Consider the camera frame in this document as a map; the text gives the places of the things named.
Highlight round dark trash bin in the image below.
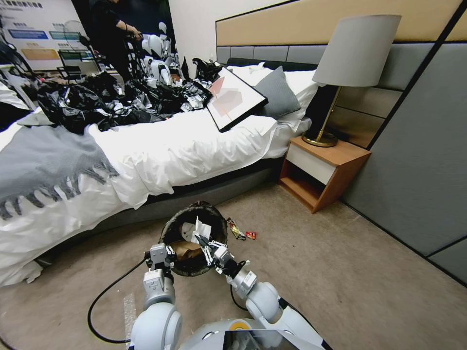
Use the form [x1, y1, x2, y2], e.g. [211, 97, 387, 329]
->
[162, 203, 230, 279]

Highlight white tissue paper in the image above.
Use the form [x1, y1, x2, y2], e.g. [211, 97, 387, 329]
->
[189, 215, 213, 244]

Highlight white robot front shell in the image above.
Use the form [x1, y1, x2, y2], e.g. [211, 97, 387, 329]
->
[178, 316, 331, 350]

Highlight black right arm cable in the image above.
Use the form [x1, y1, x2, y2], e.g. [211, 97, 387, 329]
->
[229, 283, 253, 311]

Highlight person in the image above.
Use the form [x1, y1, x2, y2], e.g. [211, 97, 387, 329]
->
[89, 0, 145, 87]

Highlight beige and grey headboard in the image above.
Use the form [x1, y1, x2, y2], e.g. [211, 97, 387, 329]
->
[214, 0, 467, 151]

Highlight black framed picture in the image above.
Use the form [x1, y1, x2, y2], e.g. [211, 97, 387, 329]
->
[205, 65, 269, 133]

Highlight grey shade brass lamp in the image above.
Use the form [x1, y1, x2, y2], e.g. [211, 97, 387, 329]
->
[302, 14, 402, 148]

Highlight black folding chair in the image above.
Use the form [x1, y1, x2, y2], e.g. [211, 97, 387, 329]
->
[55, 49, 88, 80]

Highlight colourful snack wrapper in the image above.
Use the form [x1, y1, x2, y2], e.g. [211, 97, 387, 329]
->
[226, 217, 247, 242]

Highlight white duvet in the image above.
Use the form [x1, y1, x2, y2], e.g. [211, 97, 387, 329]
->
[0, 107, 289, 289]

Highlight grey pillow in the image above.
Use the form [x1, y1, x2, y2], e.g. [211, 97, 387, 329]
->
[253, 65, 303, 119]

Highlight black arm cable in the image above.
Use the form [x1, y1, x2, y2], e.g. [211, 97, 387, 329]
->
[229, 283, 253, 311]
[87, 256, 155, 344]

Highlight printed poster board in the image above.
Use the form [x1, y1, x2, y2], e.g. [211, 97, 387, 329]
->
[0, 0, 96, 72]

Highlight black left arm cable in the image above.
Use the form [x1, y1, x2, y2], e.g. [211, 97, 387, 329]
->
[87, 256, 155, 344]

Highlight black standing fan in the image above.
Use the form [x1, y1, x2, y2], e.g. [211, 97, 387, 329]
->
[62, 19, 92, 50]

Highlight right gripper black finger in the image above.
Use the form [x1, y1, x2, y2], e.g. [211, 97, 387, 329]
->
[206, 238, 229, 257]
[194, 233, 216, 270]

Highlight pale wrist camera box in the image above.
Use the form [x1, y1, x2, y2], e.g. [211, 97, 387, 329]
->
[213, 247, 234, 270]
[150, 244, 168, 270]

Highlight pile of black garbage bags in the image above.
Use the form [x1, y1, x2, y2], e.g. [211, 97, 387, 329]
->
[36, 56, 224, 136]

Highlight crumpled brown paper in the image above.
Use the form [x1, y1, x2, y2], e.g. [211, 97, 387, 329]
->
[170, 240, 203, 262]

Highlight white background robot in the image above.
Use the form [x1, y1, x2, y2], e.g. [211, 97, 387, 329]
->
[140, 21, 180, 87]

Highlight white pillow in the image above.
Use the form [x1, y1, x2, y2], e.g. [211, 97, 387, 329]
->
[228, 62, 326, 123]

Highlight wooden nightstand white drawer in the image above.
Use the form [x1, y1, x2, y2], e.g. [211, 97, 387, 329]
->
[278, 136, 373, 214]

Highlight grey fringed throw blanket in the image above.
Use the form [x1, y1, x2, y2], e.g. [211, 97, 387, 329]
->
[0, 120, 122, 222]

